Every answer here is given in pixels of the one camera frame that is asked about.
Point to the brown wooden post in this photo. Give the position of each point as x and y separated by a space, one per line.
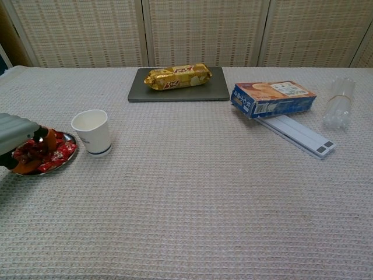
14 38

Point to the white folded laptop stand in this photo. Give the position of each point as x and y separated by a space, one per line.
303 137

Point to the beige woven tablecloth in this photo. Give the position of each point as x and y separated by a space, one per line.
186 204

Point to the clear plastic bottle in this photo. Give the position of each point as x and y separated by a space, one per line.
339 105

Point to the gold biscuit packet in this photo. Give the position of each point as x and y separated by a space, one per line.
177 77

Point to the white paper cup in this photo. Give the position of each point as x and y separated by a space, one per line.
96 137

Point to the grey metal tray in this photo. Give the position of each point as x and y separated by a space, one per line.
175 95

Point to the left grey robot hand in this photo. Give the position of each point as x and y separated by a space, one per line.
17 131

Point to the woven folding screen panel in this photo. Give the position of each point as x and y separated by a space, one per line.
81 32
365 55
314 32
204 32

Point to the orange blue cracker box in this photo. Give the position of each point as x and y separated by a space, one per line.
271 100

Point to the shiny metal bowl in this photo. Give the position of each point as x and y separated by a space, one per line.
71 140

